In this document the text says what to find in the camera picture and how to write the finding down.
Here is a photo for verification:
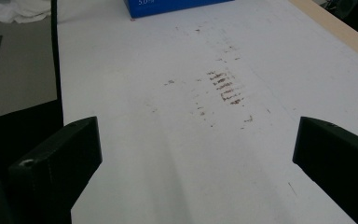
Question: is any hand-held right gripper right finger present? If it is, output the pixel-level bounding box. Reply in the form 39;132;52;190
292;116;358;224

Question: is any white cloth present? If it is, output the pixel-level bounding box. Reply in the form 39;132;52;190
0;0;52;24

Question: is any blue torn cardboard box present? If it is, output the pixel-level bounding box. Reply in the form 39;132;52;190
123;0;235;20

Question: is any dark furniture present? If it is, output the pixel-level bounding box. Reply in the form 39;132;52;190
321;0;358;40

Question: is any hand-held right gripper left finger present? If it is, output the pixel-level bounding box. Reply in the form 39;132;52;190
7;116;103;224

